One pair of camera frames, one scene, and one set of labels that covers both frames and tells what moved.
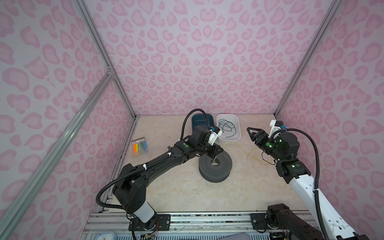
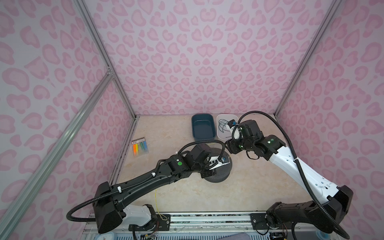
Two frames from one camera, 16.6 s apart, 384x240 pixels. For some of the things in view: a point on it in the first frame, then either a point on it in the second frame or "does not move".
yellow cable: x=248 y=155 -> x=156 y=200
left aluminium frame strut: x=96 y=36 does not move
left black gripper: x=215 y=151 -> x=208 y=173
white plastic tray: x=229 y=124 does not move
